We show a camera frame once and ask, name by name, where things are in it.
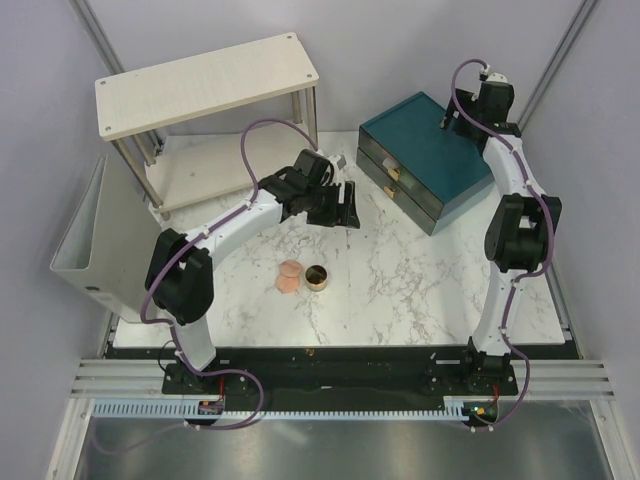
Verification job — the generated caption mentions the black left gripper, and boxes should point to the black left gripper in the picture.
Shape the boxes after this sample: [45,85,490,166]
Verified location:
[305,181,360,230]

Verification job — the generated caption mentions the clear drawer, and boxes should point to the clear drawer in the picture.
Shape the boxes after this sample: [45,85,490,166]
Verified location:
[356,148,436,235]
[358,127,443,210]

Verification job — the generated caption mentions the gold cream jar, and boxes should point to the gold cream jar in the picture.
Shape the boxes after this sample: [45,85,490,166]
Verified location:
[305,265,328,292]

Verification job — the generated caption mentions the teal drawer cabinet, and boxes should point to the teal drawer cabinet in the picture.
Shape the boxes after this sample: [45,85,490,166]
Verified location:
[359,92,493,235]

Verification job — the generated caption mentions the pink makeup sponge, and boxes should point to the pink makeup sponge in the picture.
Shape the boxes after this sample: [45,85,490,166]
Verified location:
[275,260,302,294]

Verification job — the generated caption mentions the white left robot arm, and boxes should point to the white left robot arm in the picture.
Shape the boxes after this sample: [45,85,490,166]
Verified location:
[140,149,360,393]

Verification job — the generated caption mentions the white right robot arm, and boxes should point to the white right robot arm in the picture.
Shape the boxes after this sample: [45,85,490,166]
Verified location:
[440,63,562,394]

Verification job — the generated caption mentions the white two-tier shelf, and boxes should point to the white two-tier shelf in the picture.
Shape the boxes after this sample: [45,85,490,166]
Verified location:
[95,32,319,218]

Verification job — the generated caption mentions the grey file holder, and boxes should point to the grey file holder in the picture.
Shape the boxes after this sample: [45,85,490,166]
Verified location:
[50,156,161,323]

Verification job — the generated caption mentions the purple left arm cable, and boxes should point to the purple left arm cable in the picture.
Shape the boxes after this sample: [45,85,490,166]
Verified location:
[92,117,321,455]

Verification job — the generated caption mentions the aluminium frame rail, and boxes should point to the aluminium frame rail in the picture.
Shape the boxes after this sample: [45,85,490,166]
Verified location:
[517,0,600,132]

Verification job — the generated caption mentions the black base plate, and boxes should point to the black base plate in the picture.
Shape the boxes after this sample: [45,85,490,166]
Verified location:
[164,346,519,397]

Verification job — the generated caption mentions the white slotted cable duct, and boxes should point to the white slotted cable duct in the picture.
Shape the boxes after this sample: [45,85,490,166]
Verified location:
[92,398,497,420]

